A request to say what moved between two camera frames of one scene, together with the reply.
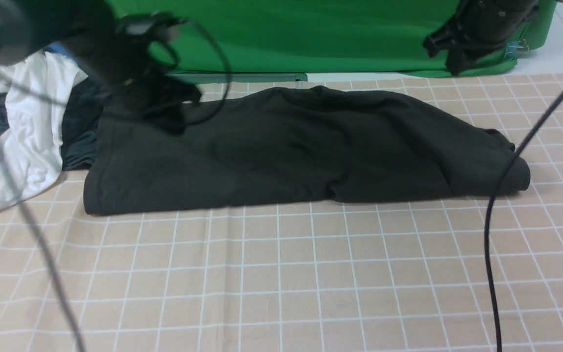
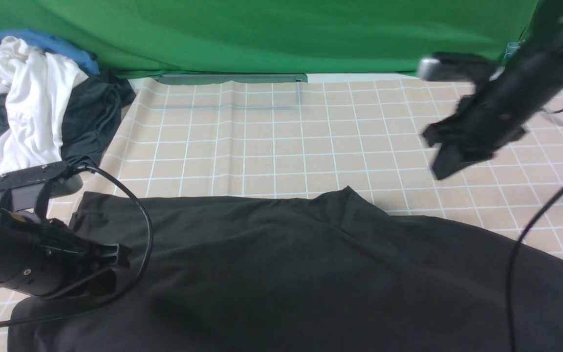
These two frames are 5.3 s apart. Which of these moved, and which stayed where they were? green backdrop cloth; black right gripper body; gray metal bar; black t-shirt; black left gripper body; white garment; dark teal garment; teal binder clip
Moved: black t-shirt; black right gripper body; black left gripper body
Stayed: teal binder clip; gray metal bar; green backdrop cloth; dark teal garment; white garment
